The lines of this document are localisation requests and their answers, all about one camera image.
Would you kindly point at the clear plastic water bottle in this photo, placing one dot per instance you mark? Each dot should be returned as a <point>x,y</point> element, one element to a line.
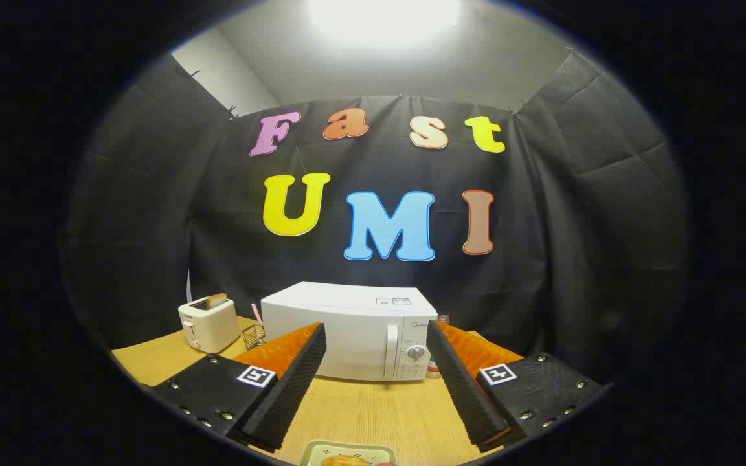
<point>443,319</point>

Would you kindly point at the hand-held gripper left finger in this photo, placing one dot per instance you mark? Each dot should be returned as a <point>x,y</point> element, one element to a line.
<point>295,388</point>

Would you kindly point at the toast slice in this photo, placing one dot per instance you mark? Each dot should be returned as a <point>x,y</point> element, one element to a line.
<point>216,300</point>

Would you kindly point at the cream toaster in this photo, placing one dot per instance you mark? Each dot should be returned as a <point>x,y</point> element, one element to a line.
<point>214,327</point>

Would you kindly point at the pink striped straw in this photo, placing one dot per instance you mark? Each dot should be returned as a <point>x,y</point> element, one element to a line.
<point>256,315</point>

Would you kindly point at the white microwave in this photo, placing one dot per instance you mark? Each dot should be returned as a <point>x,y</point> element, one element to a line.
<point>360,330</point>

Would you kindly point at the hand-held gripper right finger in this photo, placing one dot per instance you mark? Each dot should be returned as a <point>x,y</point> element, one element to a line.
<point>467,395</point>

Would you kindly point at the golden bread bun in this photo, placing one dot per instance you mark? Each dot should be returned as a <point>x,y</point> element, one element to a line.
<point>345,461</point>

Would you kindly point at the pale green square plate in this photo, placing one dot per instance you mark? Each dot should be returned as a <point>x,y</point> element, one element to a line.
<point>321,451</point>

